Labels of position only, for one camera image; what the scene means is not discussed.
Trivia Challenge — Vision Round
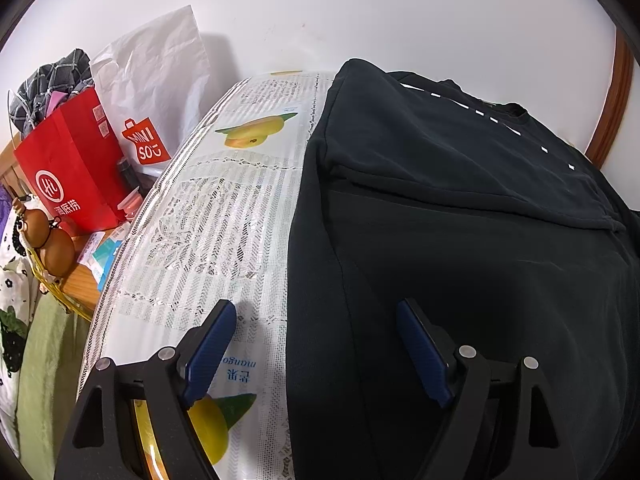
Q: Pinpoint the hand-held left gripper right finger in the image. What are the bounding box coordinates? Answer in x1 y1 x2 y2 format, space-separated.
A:
395 298 583 480

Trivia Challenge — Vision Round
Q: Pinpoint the green blanket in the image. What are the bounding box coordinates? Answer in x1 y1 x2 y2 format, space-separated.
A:
15 290 94 480

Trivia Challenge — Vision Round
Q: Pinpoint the blue and white box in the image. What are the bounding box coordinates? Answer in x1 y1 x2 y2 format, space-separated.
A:
75 230 125 291

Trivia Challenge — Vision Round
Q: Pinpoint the dark bottle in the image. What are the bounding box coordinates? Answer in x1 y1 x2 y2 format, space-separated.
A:
116 157 139 191

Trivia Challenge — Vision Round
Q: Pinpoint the pink jar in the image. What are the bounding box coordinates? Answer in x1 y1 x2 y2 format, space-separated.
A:
117 187 146 219

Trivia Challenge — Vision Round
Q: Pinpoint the floral bedding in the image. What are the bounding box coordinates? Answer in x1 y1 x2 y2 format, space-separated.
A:
0 185 42 461

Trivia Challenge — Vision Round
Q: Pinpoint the grey checked cloth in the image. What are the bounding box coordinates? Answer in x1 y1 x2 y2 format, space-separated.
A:
9 48 96 137

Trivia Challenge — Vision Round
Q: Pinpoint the brown gourd ornament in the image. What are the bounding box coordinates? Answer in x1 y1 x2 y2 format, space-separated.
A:
10 197 76 279

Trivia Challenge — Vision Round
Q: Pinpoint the brown wooden door frame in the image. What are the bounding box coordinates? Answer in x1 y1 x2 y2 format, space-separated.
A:
585 25 637 163

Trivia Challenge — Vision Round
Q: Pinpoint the red paper bag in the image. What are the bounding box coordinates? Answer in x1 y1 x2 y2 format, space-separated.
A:
14 87 132 235

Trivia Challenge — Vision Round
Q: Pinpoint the white paper bag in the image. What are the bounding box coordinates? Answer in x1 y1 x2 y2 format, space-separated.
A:
90 5 211 177

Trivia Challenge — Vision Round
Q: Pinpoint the fruit print tablecloth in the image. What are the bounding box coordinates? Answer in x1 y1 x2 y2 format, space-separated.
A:
75 71 346 480

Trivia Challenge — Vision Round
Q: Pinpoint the black t-shirt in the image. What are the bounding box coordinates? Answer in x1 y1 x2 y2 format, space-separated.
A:
286 58 640 480

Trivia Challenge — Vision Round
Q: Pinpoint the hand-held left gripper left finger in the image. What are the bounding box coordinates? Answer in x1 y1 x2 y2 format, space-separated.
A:
54 299 237 480

